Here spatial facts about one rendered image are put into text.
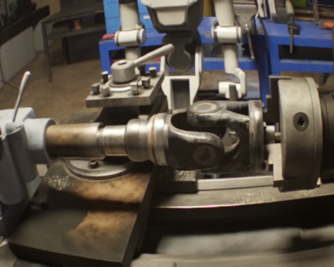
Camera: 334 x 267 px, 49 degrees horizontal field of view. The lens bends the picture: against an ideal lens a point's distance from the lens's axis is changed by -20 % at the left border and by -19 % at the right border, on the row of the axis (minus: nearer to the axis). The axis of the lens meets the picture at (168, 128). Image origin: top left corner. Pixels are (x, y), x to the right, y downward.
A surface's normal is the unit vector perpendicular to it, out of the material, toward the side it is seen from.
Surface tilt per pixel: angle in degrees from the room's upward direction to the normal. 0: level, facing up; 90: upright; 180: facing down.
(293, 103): 32
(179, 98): 80
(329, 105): 21
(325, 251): 48
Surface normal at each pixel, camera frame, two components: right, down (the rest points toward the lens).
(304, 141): -0.18, 0.11
